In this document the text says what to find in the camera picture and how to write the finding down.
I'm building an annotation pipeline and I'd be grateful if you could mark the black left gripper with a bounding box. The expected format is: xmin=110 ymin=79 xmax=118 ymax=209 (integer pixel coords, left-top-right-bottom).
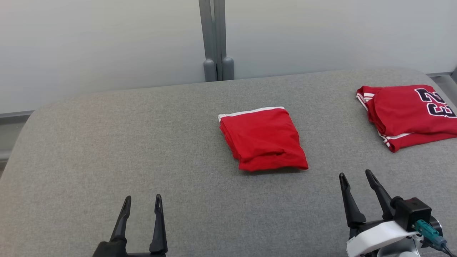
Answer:
xmin=93 ymin=194 xmax=169 ymax=257

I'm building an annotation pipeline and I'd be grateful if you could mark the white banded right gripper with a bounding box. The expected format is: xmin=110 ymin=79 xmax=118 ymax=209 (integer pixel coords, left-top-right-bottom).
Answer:
xmin=339 ymin=169 xmax=420 ymax=257

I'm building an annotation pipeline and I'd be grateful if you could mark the red basketball jersey number 23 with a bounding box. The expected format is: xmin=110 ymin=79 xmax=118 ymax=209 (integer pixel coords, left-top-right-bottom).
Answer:
xmin=356 ymin=85 xmax=457 ymax=153

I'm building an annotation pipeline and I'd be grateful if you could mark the red jersey with white trim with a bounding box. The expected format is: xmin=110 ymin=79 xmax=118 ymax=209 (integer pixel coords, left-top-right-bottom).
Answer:
xmin=218 ymin=106 xmax=309 ymax=172

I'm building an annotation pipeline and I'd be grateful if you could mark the teal camera cable connector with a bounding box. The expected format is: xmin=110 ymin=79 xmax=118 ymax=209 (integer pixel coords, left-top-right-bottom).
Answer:
xmin=414 ymin=220 xmax=447 ymax=247

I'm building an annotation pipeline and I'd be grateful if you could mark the thin black camera cable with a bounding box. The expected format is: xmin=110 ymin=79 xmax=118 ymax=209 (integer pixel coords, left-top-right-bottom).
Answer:
xmin=421 ymin=238 xmax=457 ymax=257

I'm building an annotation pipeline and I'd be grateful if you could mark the grey metal partition post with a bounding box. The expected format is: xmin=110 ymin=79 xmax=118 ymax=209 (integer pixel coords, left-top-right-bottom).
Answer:
xmin=199 ymin=0 xmax=235 ymax=82

